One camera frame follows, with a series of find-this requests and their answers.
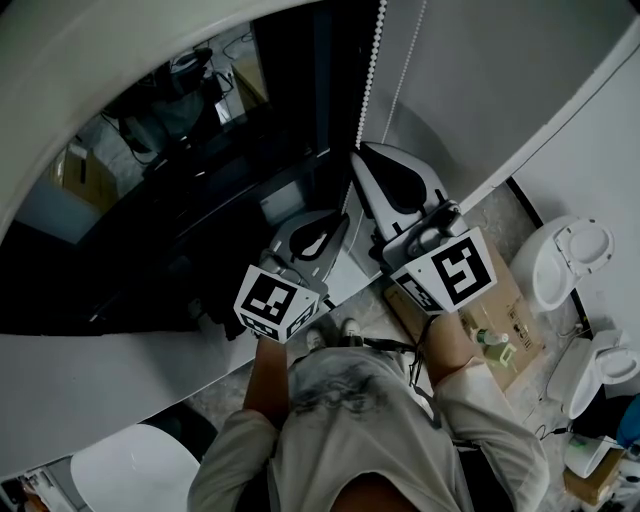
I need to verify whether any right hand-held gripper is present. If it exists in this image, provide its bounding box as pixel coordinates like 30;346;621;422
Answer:
348;141;499;315

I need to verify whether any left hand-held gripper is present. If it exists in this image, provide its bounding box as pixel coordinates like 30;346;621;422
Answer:
233;208;352;346

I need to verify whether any dark framed glass window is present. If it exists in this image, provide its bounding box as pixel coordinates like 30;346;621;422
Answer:
0;0;384;337

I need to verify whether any white bead pull chain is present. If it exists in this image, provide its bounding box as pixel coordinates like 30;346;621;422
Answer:
352;0;429;151

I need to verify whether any person's right forearm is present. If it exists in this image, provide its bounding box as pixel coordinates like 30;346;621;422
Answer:
422;310;479;389

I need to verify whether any person's left forearm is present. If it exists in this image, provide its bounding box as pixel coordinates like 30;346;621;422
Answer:
242;333;294;431

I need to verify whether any person's right shoe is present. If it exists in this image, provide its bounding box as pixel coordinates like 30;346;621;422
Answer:
339;317;362;347

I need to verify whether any flat brown cardboard box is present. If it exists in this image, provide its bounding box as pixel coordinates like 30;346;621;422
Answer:
383;238;547;392

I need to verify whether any white ceramic toilet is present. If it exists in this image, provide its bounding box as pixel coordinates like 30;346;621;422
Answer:
567;328;640;421
510;214;615;314

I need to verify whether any green glass bottle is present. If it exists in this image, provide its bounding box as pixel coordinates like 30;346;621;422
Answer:
469;327;511;348

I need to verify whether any pale green plastic holder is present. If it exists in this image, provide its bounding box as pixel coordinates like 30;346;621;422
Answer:
482;342;520;372

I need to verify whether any person's grey printed t-shirt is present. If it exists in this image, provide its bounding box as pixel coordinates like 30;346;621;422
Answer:
189;343;551;512

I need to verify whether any white oval basin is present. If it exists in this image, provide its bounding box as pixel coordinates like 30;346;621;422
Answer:
69;422;202;512

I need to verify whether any white plastic tub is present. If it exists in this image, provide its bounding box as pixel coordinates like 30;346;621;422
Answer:
564;433;612;477

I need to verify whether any blue plastic bag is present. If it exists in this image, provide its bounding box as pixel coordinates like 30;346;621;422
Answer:
616;403;640;451

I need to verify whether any small brown cardboard box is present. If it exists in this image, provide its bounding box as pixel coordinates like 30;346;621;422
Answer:
563;444;627;506

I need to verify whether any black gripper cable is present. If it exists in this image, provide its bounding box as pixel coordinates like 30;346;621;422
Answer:
362;319;432;392

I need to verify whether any black shoulder strap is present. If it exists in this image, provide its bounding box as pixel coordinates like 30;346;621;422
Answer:
412;384;444;431

